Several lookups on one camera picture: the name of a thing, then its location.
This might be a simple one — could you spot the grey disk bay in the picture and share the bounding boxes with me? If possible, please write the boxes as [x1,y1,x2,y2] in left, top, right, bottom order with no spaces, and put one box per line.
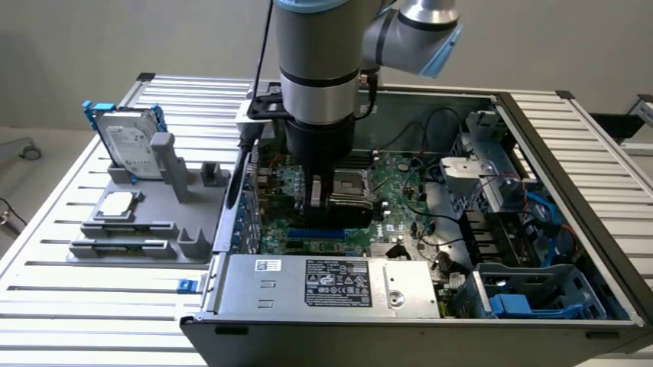
[471,262,595,320]

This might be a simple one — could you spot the RAM slots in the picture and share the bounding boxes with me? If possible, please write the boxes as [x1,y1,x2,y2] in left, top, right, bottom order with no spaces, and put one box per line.
[343,150,379,170]

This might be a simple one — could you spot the silver power supply unit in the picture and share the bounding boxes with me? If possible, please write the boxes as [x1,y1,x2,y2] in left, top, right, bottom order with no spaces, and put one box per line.
[213,254,443,320]

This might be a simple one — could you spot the blue expansion slot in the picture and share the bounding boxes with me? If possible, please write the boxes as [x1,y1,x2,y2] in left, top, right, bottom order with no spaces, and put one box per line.
[287,228,344,237]

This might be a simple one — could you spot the silver metal drive cage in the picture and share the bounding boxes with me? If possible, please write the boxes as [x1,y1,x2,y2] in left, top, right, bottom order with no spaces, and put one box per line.
[439,110,539,215]

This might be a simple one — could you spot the red wire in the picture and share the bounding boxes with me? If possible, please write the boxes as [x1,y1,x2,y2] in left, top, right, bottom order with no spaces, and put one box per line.
[559,224,580,265]

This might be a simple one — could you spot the silver CPU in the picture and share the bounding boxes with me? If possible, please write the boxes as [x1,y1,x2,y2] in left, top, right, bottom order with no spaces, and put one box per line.
[97,192,140,216]

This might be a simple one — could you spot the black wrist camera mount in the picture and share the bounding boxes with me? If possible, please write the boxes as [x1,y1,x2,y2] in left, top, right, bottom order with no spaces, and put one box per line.
[234,81,287,135]

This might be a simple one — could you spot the aluminium frame profile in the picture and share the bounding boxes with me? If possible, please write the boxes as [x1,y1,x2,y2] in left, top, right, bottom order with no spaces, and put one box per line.
[620,93,653,156]

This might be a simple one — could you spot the grey parts rack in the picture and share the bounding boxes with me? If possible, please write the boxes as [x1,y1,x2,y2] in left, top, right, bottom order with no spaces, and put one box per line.
[65,132,232,265]

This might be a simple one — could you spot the CPU socket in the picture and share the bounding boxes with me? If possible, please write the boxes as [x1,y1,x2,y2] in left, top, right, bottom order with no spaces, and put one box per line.
[331,167,376,196]

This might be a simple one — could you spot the looped black wire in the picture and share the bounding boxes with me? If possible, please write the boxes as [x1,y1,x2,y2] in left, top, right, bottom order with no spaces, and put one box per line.
[379,107,463,154]

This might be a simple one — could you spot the black frame bracket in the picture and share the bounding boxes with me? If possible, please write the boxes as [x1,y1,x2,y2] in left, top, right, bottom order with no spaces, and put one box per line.
[590,112,644,141]

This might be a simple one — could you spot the blue data wire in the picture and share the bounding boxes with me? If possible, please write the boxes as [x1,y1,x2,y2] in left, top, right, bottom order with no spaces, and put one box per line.
[527,190,570,269]

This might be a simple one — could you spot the silver hard disk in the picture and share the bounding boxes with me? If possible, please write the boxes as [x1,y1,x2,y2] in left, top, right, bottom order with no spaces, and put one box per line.
[93,112,157,180]

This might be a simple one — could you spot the thin black wire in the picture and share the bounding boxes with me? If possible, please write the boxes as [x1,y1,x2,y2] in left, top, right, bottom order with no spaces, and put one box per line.
[421,211,471,246]

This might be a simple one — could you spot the green motherboard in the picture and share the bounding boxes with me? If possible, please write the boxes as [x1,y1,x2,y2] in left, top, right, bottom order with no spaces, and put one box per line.
[253,147,477,268]

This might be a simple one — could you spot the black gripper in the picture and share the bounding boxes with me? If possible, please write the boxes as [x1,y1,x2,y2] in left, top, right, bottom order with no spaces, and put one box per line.
[283,116,357,210]

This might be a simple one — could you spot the office chair caster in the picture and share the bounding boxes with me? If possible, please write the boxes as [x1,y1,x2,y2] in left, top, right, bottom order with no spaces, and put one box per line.
[0,137,43,161]

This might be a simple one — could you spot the silver chipset heatsink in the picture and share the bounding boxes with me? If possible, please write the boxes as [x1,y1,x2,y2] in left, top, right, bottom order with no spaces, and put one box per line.
[367,244,405,258]

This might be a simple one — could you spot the green RAM stick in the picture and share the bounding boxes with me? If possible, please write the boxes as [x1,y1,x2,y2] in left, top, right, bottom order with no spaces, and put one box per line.
[101,225,157,234]
[89,244,146,254]

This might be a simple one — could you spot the black open PC case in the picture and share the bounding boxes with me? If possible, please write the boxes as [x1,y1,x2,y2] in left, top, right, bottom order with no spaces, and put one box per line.
[178,88,653,367]

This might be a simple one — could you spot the blue disk bay latch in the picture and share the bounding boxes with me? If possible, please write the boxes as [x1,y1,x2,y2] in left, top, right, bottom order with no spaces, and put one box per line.
[487,293,534,319]

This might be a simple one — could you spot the black camera cable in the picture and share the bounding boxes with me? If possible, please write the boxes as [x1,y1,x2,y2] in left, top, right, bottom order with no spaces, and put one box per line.
[252,0,275,91]

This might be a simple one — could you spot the blue disk carrier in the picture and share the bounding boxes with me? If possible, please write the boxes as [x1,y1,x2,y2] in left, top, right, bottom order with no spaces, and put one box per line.
[80,99,165,181]

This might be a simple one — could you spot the black gripper connector cable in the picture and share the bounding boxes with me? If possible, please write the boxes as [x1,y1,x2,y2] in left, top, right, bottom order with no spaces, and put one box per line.
[356,70,379,120]

